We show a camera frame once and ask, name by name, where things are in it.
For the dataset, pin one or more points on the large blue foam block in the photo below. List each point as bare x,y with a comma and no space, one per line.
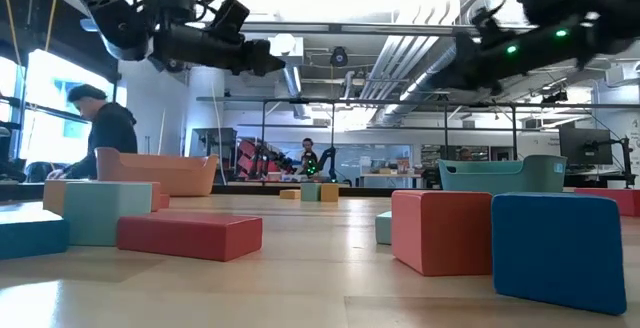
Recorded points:
557,253

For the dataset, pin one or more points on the black computer monitor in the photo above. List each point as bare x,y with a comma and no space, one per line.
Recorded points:
585,145

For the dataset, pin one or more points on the large bright window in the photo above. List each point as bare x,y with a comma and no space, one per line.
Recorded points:
50,78

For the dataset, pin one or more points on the orange plastic bin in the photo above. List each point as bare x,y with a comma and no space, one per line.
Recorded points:
175,175

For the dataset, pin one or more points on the small teal foam cube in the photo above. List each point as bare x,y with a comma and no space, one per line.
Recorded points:
107,213
383,228

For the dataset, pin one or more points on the long ceiling light bar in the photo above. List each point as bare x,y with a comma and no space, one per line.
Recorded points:
350,28

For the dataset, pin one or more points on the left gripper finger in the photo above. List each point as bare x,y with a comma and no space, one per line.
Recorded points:
265,69
262,52

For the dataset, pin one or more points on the small coral foam cube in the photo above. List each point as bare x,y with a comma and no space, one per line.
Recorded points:
442,233

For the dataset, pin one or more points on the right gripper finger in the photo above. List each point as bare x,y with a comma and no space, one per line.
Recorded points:
480,88
447,79

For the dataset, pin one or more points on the pale green foam block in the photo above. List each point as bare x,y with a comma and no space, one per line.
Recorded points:
310,192

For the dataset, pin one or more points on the black metal gantry frame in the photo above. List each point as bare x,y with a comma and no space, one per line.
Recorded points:
375,102

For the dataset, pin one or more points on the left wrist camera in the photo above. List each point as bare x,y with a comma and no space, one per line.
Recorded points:
231,15

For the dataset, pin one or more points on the corrugated silver air duct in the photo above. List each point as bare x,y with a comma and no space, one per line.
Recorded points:
410,103

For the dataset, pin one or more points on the round black ceiling device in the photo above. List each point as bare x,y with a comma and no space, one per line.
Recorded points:
339,58

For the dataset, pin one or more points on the grey background cabinet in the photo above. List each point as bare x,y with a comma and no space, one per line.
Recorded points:
212,143

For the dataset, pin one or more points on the black background robot arm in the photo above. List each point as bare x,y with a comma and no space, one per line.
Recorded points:
327,158

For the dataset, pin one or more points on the black ceiling spotlight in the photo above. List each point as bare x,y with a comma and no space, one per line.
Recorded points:
555,97

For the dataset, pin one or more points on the red background machine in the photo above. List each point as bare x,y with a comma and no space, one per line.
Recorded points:
247,158

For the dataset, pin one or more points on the black table frame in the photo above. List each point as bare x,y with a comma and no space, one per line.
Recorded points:
250,191

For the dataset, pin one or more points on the large red foam block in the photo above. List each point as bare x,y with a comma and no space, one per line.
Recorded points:
625,200

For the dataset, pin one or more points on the large coral foam block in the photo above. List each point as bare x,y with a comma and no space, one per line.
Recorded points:
52,198

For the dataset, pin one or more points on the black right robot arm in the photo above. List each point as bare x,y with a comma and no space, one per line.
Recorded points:
615,23

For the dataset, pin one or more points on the person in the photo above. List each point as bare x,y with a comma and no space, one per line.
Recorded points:
112,133
307,155
465,154

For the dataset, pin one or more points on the orange flat foam block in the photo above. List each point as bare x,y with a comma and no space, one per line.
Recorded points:
290,194

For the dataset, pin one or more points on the teal plastic bin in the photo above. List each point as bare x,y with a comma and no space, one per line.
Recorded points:
525,175

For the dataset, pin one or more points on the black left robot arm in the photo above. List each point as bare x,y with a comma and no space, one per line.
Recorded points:
120,23

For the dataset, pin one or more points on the wooden background table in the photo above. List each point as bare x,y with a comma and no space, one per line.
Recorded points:
395,175

